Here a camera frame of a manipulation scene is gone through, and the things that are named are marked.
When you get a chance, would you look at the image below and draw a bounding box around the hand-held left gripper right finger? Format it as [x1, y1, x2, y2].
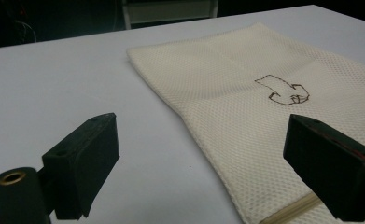
[283, 113, 365, 223]

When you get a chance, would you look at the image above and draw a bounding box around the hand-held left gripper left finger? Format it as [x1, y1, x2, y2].
[41, 112, 121, 220]

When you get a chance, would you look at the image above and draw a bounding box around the cream waffle-weave towel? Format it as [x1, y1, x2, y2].
[126, 21, 365, 224]

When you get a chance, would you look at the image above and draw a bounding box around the white metal stand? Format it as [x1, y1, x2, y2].
[120, 0, 219, 31]

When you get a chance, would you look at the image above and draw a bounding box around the thin white cable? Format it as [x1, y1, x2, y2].
[14, 20, 38, 44]

